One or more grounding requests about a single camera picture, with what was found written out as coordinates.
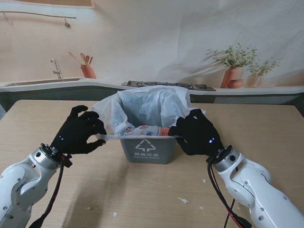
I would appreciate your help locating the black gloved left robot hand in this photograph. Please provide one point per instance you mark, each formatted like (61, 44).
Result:
(71, 133)

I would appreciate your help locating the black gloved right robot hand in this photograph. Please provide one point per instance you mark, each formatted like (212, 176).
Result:
(199, 135)

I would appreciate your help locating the white printed plastic garbage bag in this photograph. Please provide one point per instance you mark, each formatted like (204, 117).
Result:
(109, 111)

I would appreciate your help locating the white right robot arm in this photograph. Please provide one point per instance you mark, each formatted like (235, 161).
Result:
(256, 190)

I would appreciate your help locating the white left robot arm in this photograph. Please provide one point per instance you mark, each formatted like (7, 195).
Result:
(21, 180)

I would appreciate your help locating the grey plastic waste bin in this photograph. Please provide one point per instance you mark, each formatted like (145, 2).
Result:
(147, 156)

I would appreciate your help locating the black gas hob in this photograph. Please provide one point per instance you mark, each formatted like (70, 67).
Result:
(166, 85)

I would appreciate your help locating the terracotta pot with wooden utensils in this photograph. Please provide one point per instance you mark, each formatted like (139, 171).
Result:
(88, 71)

